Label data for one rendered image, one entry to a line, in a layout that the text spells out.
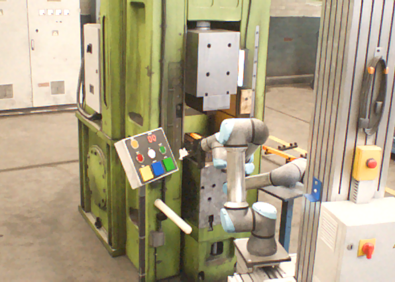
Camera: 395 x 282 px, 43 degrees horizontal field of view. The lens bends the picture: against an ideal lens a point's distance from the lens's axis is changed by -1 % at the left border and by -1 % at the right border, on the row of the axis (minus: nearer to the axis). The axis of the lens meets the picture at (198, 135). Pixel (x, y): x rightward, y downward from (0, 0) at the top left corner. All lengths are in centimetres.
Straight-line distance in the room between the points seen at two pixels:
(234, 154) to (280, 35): 875
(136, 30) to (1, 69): 487
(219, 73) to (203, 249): 122
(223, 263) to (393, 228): 189
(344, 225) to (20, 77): 683
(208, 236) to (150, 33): 142
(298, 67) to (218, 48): 829
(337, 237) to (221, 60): 160
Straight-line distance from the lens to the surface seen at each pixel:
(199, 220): 344
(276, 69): 1108
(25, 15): 815
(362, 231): 199
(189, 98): 339
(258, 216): 241
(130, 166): 287
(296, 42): 1131
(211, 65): 321
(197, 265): 362
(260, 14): 354
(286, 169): 281
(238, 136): 233
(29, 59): 822
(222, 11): 337
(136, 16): 350
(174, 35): 322
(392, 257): 212
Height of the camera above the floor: 205
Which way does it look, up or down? 17 degrees down
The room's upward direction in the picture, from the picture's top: 2 degrees clockwise
